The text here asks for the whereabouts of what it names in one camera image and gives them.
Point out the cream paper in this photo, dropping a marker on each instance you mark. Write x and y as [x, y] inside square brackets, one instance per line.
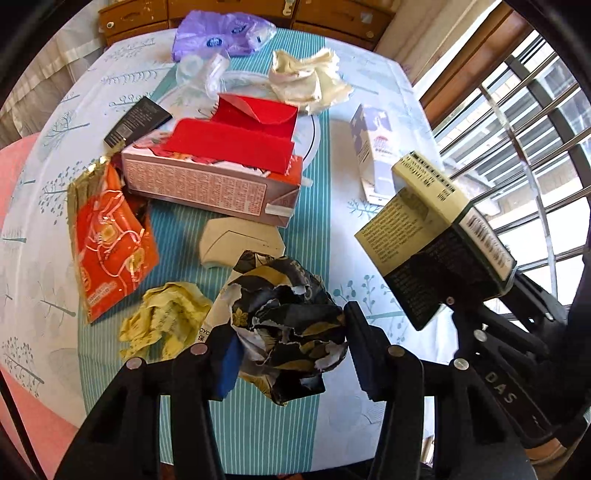
[300, 78]

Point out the black gold paper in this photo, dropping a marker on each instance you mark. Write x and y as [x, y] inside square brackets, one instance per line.
[286, 318]

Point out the beige cardboard piece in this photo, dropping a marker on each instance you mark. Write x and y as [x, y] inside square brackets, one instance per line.
[231, 240]

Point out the wooden dresser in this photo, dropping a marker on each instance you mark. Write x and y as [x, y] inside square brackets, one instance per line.
[323, 18]

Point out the red paper envelope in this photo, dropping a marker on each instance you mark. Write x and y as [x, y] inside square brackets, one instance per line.
[258, 117]
[221, 143]

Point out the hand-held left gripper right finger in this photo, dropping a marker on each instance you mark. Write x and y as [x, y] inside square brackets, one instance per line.
[367, 369]

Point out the purple plastic bag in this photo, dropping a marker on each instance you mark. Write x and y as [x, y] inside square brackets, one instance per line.
[207, 37]

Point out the leaf print teal tablecloth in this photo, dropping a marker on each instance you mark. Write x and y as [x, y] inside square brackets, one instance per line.
[323, 221]

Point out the black and cream box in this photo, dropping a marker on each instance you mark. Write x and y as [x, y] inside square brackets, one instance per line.
[415, 240]

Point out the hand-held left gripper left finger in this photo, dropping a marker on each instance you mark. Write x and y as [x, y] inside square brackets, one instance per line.
[231, 369]

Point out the wooden window frame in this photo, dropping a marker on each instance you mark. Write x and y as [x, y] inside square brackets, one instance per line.
[461, 69]

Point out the white drawer safety lock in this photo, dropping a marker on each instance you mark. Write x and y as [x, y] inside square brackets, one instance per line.
[289, 7]

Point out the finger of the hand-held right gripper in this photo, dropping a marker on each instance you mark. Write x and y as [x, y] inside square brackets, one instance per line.
[535, 300]
[489, 323]

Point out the pink bed cover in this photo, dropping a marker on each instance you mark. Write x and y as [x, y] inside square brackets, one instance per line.
[14, 166]

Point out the pink printed carton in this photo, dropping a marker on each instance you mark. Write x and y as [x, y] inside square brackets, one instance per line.
[194, 189]

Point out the yellow paper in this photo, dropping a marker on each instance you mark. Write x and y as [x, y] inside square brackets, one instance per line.
[157, 318]

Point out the purple and white carton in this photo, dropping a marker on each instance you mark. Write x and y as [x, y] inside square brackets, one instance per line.
[374, 152]

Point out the metal window grille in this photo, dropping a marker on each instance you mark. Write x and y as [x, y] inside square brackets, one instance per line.
[531, 138]

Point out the orange snack packet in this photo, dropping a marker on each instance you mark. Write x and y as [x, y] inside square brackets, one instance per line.
[111, 240]

